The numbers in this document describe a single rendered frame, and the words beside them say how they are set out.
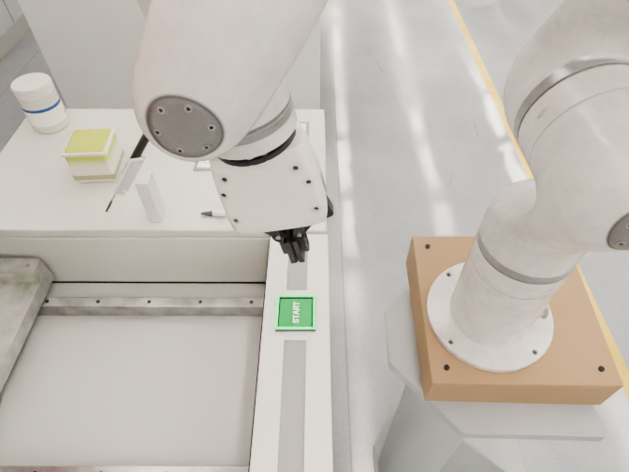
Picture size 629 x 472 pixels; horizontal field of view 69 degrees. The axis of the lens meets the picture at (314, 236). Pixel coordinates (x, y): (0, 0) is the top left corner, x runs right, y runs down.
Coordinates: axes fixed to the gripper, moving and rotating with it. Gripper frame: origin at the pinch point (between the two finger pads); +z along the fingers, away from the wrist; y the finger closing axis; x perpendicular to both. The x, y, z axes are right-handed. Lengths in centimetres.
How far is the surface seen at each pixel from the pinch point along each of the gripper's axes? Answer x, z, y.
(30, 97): 41, -4, -51
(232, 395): -6.1, 26.7, -16.3
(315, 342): -4.4, 15.7, -0.8
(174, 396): -6.3, 24.8, -25.1
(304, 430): -15.8, 15.4, -2.1
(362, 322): 55, 113, -4
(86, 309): 8.0, 19.1, -41.9
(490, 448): 10, 119, 33
